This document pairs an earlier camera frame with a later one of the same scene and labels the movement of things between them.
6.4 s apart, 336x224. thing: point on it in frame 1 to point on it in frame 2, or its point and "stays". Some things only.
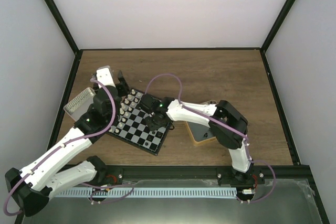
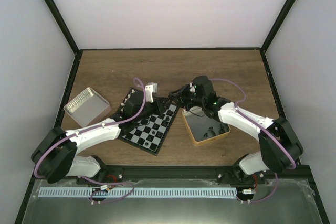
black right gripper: x=151 y=126 to x=181 y=100
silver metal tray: x=79 y=105 stays
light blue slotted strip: x=215 y=192 stays
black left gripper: x=123 y=85 to x=160 y=103
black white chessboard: x=129 y=125 stays
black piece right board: x=159 y=135 stays
